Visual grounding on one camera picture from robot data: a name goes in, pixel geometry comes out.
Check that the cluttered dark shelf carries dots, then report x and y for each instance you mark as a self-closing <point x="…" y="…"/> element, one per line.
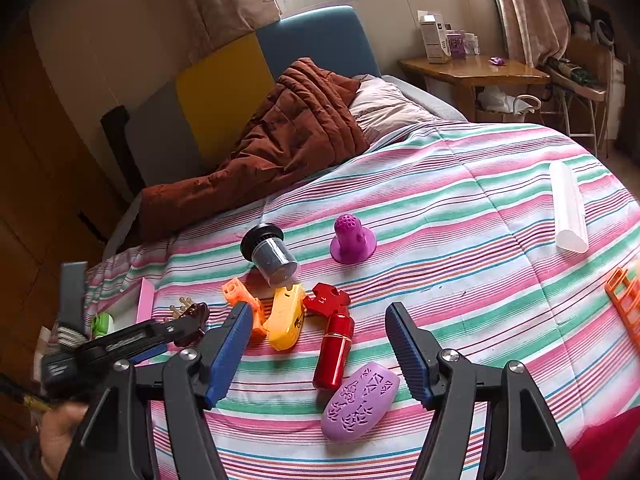
<point x="595" y="10"/>

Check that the person's left hand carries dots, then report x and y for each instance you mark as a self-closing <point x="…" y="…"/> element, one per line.
<point x="57" y="432"/>

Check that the dark brown pegged piece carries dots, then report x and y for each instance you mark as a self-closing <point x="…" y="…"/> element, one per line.
<point x="195" y="317"/>

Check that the tall white box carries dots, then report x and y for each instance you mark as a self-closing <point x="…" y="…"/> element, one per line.
<point x="434" y="40"/>

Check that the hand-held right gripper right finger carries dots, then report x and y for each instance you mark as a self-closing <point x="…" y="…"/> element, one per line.
<point x="410" y="355"/>

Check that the grey bed sheet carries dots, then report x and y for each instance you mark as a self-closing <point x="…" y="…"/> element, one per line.
<point x="430" y="97"/>

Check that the lilac perforated oval case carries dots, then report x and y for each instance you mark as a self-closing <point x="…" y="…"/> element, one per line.
<point x="357" y="400"/>

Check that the yellow plastic piece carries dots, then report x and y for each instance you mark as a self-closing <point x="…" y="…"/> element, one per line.
<point x="282" y="320"/>

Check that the red notched plastic piece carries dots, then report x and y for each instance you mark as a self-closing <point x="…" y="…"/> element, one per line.
<point x="325" y="300"/>

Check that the pink tray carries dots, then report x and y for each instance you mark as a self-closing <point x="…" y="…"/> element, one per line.
<point x="145" y="302"/>

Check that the white plastic bag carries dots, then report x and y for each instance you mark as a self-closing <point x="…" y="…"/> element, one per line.
<point x="500" y="102"/>

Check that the light green plastic piece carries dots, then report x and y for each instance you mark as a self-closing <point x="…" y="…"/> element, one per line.
<point x="103" y="325"/>

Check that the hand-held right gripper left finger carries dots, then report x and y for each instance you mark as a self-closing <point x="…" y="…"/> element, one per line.
<point x="230" y="355"/>

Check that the purple box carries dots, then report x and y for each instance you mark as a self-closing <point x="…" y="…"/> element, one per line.
<point x="456" y="45"/>

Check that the small purple object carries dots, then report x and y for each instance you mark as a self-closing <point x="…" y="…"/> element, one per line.
<point x="497" y="61"/>

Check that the small white box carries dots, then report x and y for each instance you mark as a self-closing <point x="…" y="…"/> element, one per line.
<point x="473" y="45"/>

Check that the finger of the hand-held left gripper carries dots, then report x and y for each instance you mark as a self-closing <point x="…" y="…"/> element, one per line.
<point x="135" y="337"/>

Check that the multicolour padded headboard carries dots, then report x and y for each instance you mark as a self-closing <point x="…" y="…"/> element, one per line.
<point x="220" y="95"/>

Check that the beige curtain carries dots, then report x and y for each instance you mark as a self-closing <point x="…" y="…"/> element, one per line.
<point x="525" y="10"/>
<point x="225" y="0"/>

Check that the black round knob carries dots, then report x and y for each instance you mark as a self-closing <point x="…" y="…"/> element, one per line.
<point x="272" y="260"/>

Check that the white plastic tube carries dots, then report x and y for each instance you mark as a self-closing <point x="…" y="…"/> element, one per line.
<point x="567" y="210"/>

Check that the brown quilt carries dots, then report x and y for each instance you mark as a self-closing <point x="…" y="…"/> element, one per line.
<point x="280" y="135"/>

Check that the red metal cylinder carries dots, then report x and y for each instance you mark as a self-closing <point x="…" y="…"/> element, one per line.
<point x="332" y="355"/>

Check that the wooden wardrobe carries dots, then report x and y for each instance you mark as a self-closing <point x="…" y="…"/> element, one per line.
<point x="40" y="160"/>

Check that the striped blanket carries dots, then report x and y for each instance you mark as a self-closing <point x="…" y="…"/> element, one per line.
<point x="450" y="210"/>

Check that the pale pink pillow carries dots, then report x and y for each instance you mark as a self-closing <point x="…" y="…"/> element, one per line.
<point x="385" y="107"/>

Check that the red cloth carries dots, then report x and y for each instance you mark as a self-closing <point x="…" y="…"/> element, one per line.
<point x="610" y="450"/>

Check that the wooden desk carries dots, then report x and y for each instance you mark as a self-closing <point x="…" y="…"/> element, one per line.
<point x="475" y="72"/>

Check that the purple perforated funnel piece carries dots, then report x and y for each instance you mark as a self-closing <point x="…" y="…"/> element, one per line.
<point x="347" y="240"/>

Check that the orange plastic rack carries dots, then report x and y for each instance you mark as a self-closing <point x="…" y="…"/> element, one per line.
<point x="625" y="300"/>

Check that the orange plastic block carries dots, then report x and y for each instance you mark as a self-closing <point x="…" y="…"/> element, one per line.
<point x="237" y="292"/>

